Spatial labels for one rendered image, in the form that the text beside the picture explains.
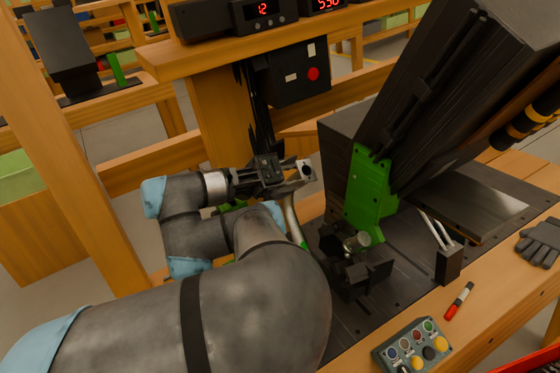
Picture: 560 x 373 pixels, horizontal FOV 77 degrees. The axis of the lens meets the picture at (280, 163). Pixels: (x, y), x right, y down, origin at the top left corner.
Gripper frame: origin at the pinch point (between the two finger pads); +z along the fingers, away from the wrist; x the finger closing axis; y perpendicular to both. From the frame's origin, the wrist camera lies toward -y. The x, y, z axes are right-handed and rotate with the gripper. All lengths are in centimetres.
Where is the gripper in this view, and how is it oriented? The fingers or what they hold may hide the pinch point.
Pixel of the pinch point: (301, 173)
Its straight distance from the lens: 83.0
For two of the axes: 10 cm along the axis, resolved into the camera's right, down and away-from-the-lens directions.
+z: 8.7, -1.4, 4.7
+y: 3.9, -3.7, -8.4
